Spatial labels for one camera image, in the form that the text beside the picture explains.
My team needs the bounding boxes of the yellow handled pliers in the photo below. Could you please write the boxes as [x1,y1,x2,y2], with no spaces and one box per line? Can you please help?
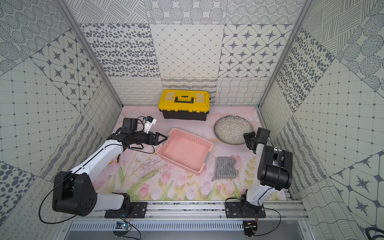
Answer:
[110,155,120,164]

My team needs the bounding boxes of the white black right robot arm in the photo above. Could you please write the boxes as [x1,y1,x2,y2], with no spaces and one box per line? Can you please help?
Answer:
[239,128,293,218]

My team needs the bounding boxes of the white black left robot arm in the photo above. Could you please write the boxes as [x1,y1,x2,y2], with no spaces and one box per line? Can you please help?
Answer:
[52,116,167,217]

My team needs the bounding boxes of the speckled grey ceramic plate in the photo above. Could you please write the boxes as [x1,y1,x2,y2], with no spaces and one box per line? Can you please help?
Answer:
[214,115,254,146]

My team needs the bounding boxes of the yellow and black toolbox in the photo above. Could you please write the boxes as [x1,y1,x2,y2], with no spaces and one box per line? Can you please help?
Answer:
[158,90,211,121]

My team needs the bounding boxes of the pink perforated plastic basket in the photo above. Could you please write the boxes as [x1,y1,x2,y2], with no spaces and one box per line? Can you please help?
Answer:
[157,128,213,176]

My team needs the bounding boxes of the grey fluffy cloth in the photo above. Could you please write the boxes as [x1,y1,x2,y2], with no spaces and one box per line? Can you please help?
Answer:
[212,157,238,182]

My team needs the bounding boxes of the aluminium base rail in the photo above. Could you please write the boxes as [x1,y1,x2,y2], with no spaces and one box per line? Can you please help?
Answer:
[86,200,308,221]

